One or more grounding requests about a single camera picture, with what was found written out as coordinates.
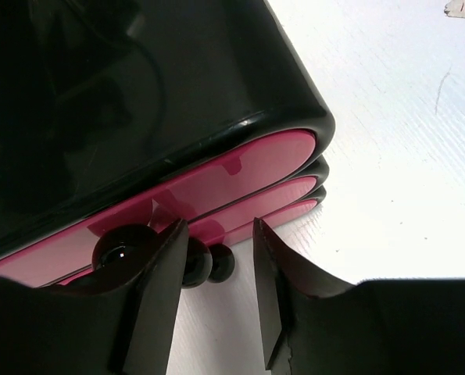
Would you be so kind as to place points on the black pink drawer organizer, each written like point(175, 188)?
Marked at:
point(143, 112)

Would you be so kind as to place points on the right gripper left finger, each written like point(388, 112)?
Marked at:
point(118, 319)

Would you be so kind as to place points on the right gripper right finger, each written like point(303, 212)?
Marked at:
point(313, 322)

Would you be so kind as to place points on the small tape scrap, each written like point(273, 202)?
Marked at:
point(455, 9)

